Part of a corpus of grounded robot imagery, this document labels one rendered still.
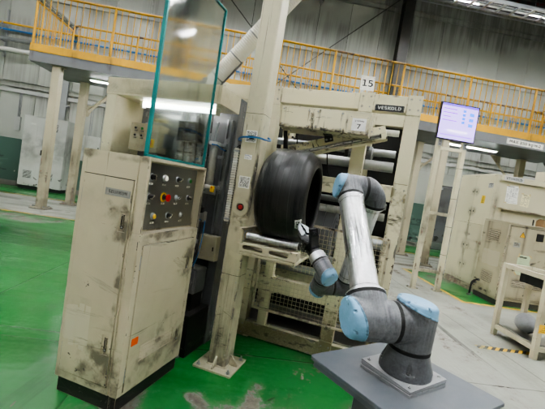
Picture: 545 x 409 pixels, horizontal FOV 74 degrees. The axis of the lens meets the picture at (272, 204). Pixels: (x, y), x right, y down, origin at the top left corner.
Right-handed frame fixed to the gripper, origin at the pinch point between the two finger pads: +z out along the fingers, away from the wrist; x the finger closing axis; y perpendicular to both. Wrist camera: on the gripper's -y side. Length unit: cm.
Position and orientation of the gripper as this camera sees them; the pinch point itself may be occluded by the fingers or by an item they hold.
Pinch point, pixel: (300, 224)
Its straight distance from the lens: 200.8
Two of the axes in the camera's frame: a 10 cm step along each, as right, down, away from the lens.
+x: 9.3, -2.1, 3.1
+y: -0.8, 7.0, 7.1
